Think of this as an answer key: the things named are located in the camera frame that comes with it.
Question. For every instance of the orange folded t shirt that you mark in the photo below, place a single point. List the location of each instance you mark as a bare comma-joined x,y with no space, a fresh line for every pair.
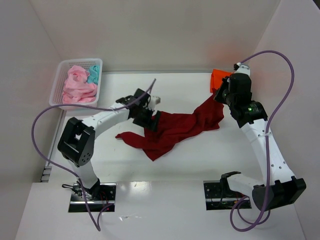
216,79

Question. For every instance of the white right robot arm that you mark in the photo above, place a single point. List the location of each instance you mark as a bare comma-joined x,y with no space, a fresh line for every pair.
279,186

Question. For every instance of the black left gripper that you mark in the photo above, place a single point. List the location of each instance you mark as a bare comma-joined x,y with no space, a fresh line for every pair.
152,120

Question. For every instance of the white plastic laundry basket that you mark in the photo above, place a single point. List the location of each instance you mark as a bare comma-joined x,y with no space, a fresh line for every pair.
56,95

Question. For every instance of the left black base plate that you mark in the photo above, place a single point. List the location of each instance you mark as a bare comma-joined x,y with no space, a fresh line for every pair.
106,197

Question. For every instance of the teal t shirt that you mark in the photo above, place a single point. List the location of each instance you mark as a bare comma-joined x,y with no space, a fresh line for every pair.
94,74

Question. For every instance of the pink t shirt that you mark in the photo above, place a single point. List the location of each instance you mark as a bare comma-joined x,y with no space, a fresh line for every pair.
76,90

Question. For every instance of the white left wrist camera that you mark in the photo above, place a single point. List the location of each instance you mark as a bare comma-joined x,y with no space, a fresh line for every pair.
153,101

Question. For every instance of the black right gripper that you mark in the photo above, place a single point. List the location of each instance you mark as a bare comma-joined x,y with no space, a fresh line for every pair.
220,91

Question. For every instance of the dark red t shirt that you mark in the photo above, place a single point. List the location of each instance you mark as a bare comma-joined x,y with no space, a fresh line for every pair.
173,128

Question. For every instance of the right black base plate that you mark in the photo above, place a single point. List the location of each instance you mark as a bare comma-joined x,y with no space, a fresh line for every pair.
218,199

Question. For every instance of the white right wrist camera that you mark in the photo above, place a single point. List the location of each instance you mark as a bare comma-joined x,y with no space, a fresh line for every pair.
241,68

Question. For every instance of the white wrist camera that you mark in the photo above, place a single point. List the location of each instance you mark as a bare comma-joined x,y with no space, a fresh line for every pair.
241,68
153,101

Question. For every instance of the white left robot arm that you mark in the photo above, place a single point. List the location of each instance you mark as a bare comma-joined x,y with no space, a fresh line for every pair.
77,141

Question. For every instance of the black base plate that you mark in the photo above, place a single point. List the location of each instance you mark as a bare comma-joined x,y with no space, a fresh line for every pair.
106,197
218,199

